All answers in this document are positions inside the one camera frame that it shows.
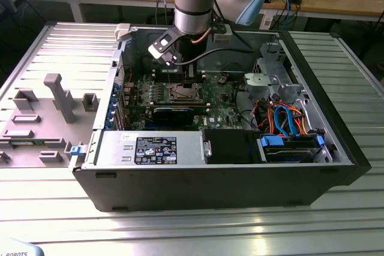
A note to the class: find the silver CPU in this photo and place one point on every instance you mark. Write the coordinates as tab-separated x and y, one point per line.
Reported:
183	92

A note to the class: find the black RAM slot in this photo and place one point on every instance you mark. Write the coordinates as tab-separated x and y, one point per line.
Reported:
177	79
201	108
174	73

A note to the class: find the CPU socket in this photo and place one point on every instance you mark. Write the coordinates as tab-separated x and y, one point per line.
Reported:
172	99

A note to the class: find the white plastic case latch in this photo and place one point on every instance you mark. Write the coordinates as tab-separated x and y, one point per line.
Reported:
123	31

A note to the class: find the black graphics card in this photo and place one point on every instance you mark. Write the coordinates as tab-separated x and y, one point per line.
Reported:
174	117

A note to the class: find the green motherboard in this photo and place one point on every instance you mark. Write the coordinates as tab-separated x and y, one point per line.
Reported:
222	109

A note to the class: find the grey metal drive cage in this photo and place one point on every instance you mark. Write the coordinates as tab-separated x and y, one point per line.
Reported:
258	83

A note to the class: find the white label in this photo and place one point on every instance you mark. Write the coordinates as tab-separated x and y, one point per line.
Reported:
269	22

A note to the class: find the silver power supply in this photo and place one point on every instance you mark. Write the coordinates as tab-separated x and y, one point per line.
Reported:
189	148

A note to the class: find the black open PC case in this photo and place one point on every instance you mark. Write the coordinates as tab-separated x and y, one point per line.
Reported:
210	190

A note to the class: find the hard disk in blue carrier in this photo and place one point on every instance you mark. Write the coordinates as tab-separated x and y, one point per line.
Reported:
288	153

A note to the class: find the blue plastic clip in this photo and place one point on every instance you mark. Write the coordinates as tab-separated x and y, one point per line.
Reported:
76	151

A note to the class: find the grey parts rack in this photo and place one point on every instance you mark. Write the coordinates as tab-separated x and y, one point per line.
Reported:
45	136

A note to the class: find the green RAM stick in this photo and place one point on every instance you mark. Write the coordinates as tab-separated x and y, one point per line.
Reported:
30	142

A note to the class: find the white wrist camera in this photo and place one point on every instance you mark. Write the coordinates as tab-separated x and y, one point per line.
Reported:
156	50

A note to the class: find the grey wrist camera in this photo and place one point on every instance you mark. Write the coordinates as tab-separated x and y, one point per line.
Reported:
223	37

